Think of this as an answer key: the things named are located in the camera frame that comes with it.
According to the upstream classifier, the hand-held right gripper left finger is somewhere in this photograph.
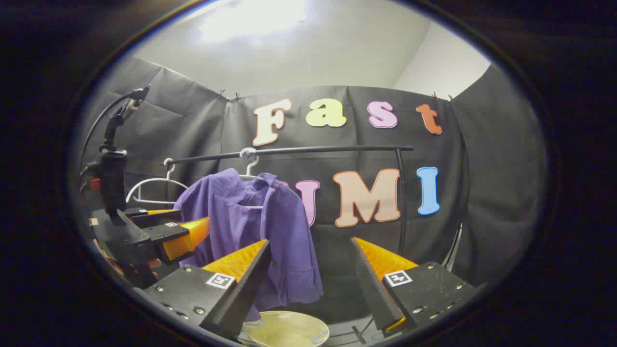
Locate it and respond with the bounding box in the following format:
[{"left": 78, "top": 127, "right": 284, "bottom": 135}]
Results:
[{"left": 145, "top": 240, "right": 272, "bottom": 340}]

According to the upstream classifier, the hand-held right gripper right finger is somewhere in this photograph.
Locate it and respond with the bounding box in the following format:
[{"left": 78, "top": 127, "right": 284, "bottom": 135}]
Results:
[{"left": 350, "top": 236, "right": 478, "bottom": 338}]

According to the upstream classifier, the purple corduroy shirt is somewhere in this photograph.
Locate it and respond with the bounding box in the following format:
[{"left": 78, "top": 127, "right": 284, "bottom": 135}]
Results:
[{"left": 174, "top": 169, "right": 324, "bottom": 322}]

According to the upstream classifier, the white plastic clothes hanger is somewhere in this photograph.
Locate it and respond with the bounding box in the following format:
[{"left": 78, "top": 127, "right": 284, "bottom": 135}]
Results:
[
  {"left": 126, "top": 158, "right": 189, "bottom": 205},
  {"left": 239, "top": 154, "right": 266, "bottom": 210}
]

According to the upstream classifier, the black clothes rack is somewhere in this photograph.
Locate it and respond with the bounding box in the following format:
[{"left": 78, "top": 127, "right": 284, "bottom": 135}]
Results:
[{"left": 161, "top": 145, "right": 415, "bottom": 258}]

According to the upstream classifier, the black camera cable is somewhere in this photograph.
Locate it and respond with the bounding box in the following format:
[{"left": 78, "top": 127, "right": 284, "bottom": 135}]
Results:
[{"left": 79, "top": 89, "right": 143, "bottom": 191}]

